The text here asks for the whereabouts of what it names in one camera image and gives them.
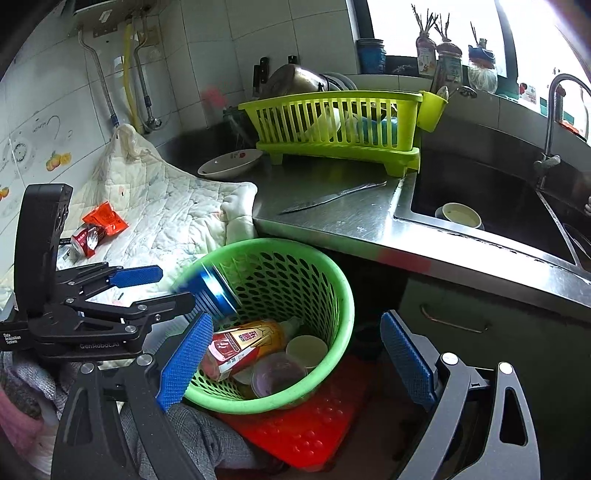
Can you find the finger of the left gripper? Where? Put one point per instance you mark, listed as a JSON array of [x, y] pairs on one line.
[[129, 277], [158, 308]]

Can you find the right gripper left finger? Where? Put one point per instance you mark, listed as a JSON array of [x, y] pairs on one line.
[[90, 443]]

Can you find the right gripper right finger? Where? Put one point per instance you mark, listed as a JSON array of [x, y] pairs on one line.
[[478, 425]]

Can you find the blue white drink can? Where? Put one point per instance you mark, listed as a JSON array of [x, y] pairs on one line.
[[211, 293]]

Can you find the red yellow drink bottle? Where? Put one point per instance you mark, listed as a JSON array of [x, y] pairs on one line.
[[235, 349]]

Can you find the white paper cup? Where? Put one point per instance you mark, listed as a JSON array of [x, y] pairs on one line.
[[308, 350]]

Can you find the small clear plastic cup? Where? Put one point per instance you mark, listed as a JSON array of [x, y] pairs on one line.
[[275, 373]]

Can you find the green mesh trash basket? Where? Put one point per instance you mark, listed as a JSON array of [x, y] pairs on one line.
[[277, 279]]

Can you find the kitchen knife on counter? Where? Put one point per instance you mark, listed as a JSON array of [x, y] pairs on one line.
[[331, 197]]

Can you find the left gloved hand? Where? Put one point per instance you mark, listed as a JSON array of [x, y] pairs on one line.
[[32, 401]]

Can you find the cream quilted cloth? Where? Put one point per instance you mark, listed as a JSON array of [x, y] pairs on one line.
[[173, 217]]

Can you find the orange snack wrapper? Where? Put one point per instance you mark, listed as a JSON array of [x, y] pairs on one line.
[[106, 218]]

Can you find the red plastic mat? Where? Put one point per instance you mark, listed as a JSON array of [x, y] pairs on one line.
[[308, 437]]

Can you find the white ceramic bowl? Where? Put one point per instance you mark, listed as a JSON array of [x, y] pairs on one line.
[[230, 165]]

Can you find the bowl in sink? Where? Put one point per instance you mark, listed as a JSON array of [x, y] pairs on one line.
[[460, 214]]

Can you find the steel faucet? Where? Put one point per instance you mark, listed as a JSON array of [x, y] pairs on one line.
[[548, 159]]

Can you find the steel pot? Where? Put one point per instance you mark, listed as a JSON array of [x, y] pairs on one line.
[[292, 79]]

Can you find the lime green dish rack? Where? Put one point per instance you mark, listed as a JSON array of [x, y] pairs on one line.
[[361, 125]]

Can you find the lime green utensil cup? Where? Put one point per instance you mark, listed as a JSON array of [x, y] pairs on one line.
[[430, 111]]

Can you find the blue jar on sill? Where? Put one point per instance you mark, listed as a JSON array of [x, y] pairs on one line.
[[372, 55]]

